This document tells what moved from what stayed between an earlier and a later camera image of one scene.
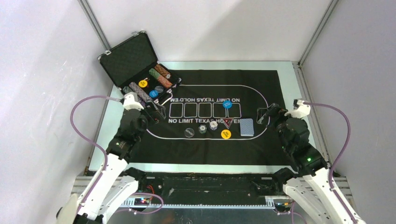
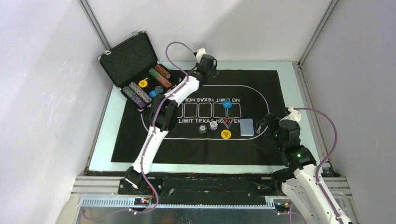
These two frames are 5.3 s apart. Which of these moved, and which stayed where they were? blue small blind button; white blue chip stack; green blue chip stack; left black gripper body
Moved: left black gripper body
Stayed: white blue chip stack; green blue chip stack; blue small blind button
